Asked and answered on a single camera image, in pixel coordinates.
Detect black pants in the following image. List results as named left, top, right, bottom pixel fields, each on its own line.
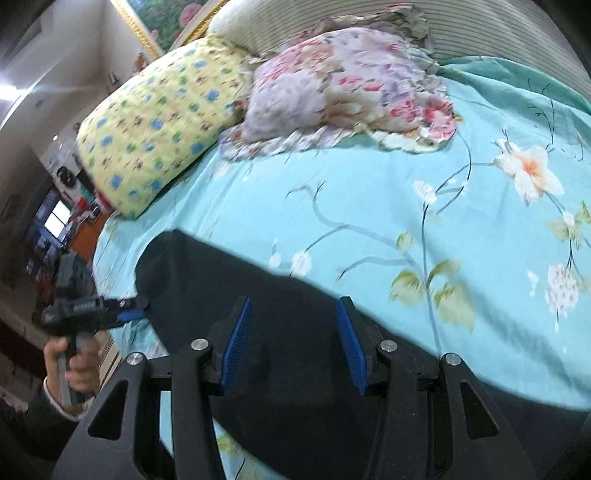
left=135, top=230, right=590, bottom=479

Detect person's left hand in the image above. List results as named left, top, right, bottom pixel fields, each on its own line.
left=43, top=338, right=100, bottom=414

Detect cluttered background shelf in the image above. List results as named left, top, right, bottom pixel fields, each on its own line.
left=26, top=134, right=106, bottom=300

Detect yellow patterned pillow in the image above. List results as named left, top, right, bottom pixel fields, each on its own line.
left=76, top=36, right=249, bottom=219

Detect turquoise floral bed sheet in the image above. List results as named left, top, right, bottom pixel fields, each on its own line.
left=91, top=55, right=591, bottom=480

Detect gold framed painting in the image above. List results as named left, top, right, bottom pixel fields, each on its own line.
left=110, top=0, right=226, bottom=59

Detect pink floral pillow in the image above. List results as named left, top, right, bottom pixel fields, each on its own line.
left=218, top=4, right=457, bottom=161

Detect striped padded headboard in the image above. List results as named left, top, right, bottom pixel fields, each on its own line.
left=207, top=1, right=590, bottom=99

